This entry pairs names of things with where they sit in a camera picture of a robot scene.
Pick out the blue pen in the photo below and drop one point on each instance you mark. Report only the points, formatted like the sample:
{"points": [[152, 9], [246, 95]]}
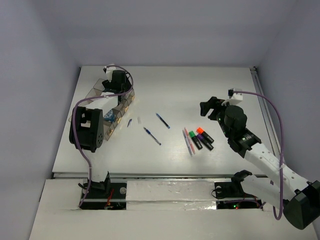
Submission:
{"points": [[163, 121], [152, 136]]}

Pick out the blue pen lower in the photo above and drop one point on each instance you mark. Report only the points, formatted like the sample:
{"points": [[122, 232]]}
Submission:
{"points": [[152, 136]]}

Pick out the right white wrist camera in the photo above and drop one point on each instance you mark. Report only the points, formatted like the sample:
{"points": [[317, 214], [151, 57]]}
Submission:
{"points": [[234, 97]]}

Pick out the white foam front block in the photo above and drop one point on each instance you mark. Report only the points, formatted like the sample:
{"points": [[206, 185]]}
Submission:
{"points": [[170, 195]]}

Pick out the purple cap black highlighter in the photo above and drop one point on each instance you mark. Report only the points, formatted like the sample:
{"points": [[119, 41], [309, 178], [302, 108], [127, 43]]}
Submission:
{"points": [[206, 143]]}

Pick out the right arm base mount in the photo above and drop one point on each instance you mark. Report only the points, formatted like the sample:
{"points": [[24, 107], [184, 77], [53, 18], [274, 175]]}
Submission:
{"points": [[231, 196]]}

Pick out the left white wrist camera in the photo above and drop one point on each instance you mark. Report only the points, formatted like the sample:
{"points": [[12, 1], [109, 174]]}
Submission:
{"points": [[108, 70]]}

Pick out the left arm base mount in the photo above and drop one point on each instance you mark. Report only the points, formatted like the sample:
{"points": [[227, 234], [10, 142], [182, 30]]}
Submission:
{"points": [[103, 195]]}

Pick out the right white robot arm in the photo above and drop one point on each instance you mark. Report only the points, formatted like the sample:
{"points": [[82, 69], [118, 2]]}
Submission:
{"points": [[297, 198]]}

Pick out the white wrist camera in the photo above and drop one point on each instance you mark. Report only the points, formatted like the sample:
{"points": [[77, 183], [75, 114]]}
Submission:
{"points": [[108, 70], [234, 97]]}

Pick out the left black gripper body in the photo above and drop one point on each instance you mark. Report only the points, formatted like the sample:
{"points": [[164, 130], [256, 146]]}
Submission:
{"points": [[110, 85]]}

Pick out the aluminium rail right edge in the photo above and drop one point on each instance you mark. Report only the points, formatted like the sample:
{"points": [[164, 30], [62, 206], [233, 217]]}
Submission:
{"points": [[275, 145]]}

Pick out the blue pen upper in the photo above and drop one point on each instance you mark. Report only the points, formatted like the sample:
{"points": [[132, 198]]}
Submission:
{"points": [[163, 121]]}

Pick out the orange cap black highlighter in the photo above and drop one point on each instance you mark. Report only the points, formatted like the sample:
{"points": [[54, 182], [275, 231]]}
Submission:
{"points": [[200, 131]]}

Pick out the green cap black highlighter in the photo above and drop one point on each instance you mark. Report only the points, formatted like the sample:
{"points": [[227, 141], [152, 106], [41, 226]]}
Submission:
{"points": [[195, 140]]}

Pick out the clear compartment organizer tray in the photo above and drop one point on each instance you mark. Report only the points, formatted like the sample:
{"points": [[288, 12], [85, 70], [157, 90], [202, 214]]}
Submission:
{"points": [[118, 104]]}

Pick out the blue white tape roll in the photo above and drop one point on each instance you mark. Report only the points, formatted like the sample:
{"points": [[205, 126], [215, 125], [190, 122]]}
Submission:
{"points": [[109, 116]]}

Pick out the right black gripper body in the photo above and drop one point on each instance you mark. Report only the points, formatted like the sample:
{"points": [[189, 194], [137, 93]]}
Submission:
{"points": [[219, 112]]}

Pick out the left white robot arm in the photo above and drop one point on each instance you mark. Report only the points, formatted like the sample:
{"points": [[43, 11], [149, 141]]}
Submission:
{"points": [[95, 118]]}

